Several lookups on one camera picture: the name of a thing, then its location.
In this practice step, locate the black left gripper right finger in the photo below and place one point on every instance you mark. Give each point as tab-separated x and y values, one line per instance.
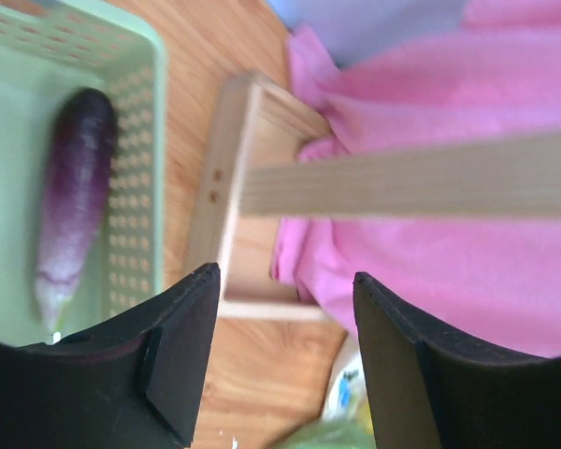
432	385

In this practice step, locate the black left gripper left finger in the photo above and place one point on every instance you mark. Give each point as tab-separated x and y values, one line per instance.
133	381

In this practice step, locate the green plush vegetable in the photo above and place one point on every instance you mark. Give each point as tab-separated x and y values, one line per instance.
333	434

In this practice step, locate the purple plush eggplant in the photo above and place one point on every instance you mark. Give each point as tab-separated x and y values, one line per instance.
83	140

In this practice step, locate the cartoon print children's garment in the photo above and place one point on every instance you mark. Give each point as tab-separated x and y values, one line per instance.
346	393

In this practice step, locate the wooden clothes rack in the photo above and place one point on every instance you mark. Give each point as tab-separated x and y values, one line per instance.
250	180

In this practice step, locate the pink t-shirt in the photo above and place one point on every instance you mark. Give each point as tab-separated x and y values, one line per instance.
426	107

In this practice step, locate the light green plastic basket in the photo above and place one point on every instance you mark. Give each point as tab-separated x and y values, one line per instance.
48	50

